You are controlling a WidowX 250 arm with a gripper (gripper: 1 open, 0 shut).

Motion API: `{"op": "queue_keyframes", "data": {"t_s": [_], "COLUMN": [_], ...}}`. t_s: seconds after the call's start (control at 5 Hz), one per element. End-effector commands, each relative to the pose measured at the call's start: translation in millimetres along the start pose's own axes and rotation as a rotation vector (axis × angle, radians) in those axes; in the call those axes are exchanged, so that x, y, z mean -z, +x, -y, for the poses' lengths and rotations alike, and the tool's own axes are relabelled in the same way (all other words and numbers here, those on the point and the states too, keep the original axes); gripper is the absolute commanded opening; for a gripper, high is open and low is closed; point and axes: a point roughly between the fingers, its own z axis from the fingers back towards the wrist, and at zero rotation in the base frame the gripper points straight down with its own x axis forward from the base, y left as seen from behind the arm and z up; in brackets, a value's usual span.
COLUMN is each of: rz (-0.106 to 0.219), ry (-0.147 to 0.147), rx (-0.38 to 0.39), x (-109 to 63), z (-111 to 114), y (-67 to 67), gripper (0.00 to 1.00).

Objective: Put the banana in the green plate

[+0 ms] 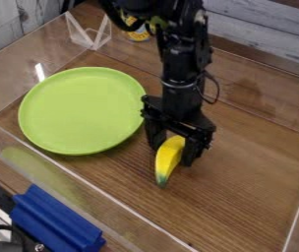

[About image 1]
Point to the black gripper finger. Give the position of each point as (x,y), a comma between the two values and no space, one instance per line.
(196,144)
(156,133)

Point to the yellow labelled tin can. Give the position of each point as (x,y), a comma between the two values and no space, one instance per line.
(141,34)

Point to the green plastic plate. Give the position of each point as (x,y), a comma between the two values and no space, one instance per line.
(81,111)

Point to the yellow toy banana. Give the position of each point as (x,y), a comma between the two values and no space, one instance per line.
(168,158)

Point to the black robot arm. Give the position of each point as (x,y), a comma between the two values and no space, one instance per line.
(180,24)

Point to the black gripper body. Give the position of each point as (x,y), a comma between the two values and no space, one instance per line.
(176,108)

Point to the clear acrylic enclosure wall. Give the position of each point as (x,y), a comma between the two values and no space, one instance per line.
(127,230)

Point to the blue plastic clamp block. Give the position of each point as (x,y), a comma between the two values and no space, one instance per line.
(53,224)

